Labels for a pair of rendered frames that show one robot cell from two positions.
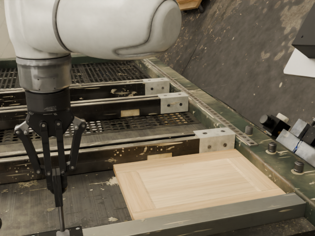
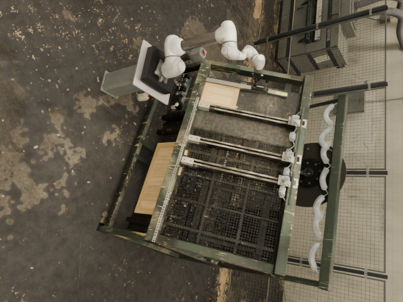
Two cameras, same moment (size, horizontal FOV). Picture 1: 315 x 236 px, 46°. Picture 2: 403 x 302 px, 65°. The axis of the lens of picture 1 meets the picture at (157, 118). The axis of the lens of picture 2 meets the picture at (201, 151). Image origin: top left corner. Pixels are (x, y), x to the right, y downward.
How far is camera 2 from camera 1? 3.82 m
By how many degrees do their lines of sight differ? 89
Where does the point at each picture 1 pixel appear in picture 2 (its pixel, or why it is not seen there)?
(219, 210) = (223, 82)
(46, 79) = not seen: hidden behind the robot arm
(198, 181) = (219, 95)
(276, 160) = (199, 89)
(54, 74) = not seen: hidden behind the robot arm
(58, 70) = not seen: hidden behind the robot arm
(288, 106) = (102, 170)
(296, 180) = (202, 81)
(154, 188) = (229, 97)
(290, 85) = (90, 173)
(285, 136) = (182, 100)
